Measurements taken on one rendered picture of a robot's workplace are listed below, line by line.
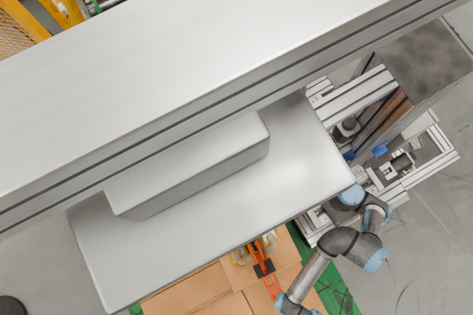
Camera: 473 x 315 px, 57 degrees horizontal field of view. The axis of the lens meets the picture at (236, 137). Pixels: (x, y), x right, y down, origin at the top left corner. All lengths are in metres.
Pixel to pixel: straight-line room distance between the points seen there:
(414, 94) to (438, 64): 0.13
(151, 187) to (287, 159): 0.16
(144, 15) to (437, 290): 3.36
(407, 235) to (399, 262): 0.21
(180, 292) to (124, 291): 2.37
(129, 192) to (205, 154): 0.08
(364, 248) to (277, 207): 1.33
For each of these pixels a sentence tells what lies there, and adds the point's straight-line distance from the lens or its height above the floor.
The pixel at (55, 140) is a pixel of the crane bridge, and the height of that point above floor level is 3.05.
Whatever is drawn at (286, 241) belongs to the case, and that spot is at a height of 0.94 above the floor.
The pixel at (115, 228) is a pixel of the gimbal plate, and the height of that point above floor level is 2.87.
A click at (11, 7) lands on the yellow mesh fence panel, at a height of 1.87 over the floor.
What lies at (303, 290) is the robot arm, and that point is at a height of 1.46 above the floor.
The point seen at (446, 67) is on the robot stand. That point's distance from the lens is 1.55.
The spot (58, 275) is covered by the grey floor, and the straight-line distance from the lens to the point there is 3.68.
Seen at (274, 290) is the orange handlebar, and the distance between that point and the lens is 2.26.
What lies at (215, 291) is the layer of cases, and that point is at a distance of 2.82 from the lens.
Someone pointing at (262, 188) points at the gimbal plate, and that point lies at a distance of 0.47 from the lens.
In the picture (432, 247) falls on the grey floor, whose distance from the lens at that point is 3.57.
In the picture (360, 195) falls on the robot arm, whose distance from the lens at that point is 2.14.
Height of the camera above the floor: 3.34
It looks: 75 degrees down
